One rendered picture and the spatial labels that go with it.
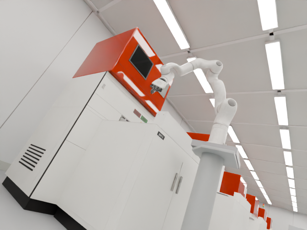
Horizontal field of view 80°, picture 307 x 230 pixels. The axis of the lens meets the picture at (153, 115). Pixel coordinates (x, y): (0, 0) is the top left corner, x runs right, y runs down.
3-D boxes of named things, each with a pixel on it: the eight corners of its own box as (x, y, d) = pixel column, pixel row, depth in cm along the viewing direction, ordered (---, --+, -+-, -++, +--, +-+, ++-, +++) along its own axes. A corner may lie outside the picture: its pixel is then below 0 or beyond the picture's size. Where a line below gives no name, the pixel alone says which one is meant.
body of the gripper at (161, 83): (158, 75, 155) (151, 81, 147) (168, 81, 152) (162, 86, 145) (156, 83, 160) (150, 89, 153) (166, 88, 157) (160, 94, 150)
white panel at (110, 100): (84, 107, 154) (106, 71, 170) (140, 147, 208) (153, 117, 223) (86, 107, 152) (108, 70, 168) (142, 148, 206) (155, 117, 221)
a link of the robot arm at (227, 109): (224, 133, 151) (230, 109, 161) (235, 124, 134) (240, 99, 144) (210, 127, 152) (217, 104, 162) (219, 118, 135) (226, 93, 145)
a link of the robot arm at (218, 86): (222, 113, 146) (214, 121, 160) (236, 112, 147) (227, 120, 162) (208, 64, 166) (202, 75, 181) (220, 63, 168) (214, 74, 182)
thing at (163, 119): (150, 127, 135) (157, 111, 141) (182, 155, 171) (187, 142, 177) (161, 128, 129) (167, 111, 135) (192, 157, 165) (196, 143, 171)
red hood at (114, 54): (71, 78, 213) (96, 42, 237) (118, 115, 267) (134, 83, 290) (111, 70, 165) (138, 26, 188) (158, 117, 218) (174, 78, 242)
